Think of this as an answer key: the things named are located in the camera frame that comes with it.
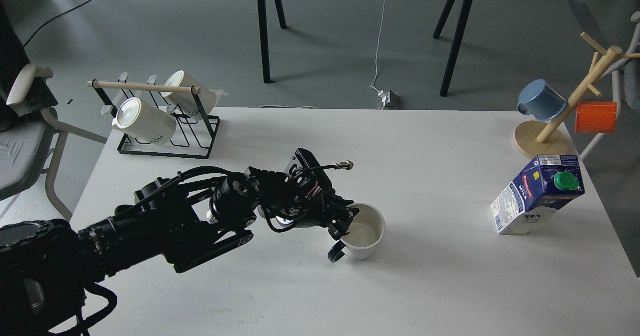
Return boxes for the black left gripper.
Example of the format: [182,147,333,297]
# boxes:
[247,149,359,240]

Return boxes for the white mug with black handle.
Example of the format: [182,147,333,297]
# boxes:
[327,203,386,263]

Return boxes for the blue milk carton green cap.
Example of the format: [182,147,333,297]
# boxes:
[490,154,585,235]

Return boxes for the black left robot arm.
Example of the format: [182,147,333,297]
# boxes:
[0,148,359,336]

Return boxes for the grey power adapter on floor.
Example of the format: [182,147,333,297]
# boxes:
[378,89,400,109]

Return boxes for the white mug rear on rack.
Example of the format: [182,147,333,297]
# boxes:
[160,70,218,120]

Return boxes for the white mug on rack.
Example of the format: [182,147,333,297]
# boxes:
[111,97,177,146]
[160,70,218,120]

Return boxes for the white mug front on rack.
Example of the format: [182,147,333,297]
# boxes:
[111,97,177,146]

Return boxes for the wooden mug tree stand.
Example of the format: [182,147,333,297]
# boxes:
[512,32,639,158]

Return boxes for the blue mug on tree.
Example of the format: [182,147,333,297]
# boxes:
[516,79,569,122]

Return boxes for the black table legs left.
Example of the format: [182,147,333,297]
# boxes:
[245,0,288,84]

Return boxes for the black table legs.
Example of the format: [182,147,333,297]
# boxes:
[245,0,288,84]
[432,0,473,97]

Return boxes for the orange mug on tree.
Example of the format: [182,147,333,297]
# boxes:
[574,101,618,134]

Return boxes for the black table legs right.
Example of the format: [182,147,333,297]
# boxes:
[432,0,473,97]

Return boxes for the black wire mug rack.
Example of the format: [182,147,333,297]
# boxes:
[87,73,221,159]

